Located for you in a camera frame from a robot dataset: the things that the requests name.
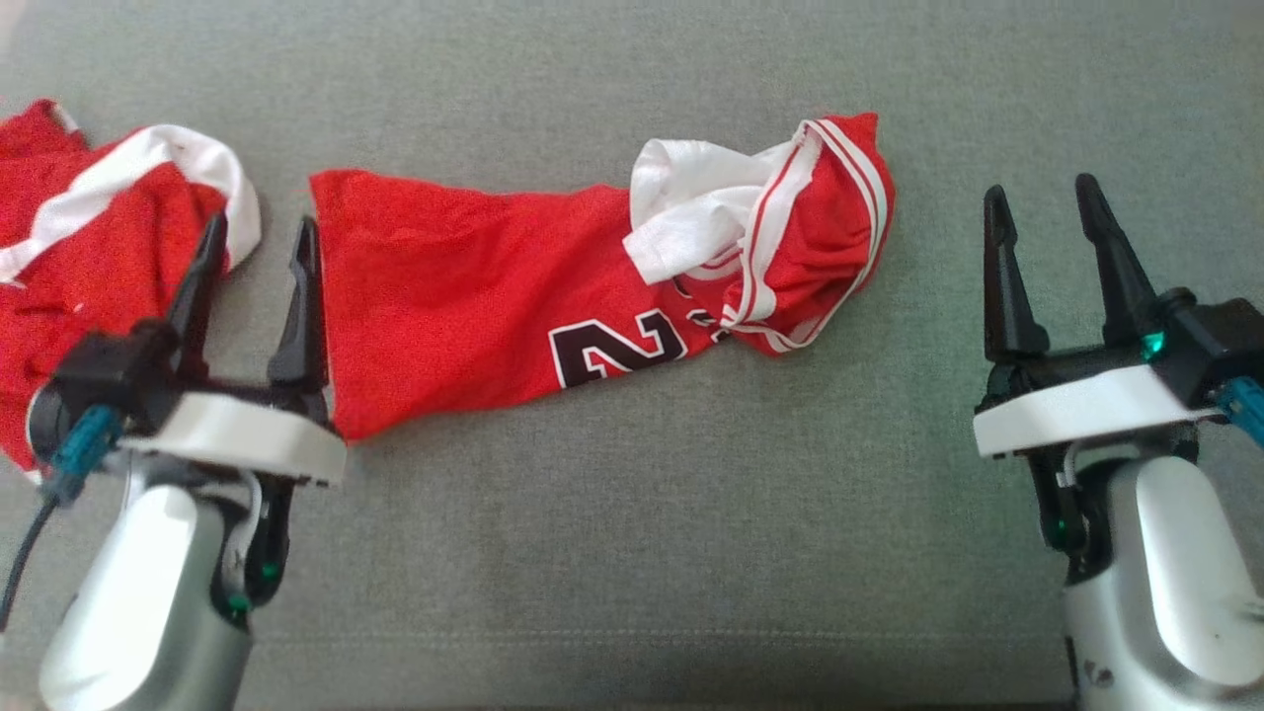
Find large grey sofa chaise cushion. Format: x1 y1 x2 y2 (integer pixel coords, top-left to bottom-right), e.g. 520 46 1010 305
0 0 1264 711

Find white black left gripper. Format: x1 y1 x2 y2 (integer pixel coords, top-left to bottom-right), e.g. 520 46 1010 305
118 210 349 610

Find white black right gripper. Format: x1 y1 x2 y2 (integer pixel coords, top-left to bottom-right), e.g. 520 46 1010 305
972 173 1225 584

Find red basketball jersey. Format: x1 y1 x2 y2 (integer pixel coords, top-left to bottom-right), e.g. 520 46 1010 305
309 112 897 442

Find red shorts with white band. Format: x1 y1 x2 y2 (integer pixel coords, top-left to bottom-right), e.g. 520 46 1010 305
0 99 263 475

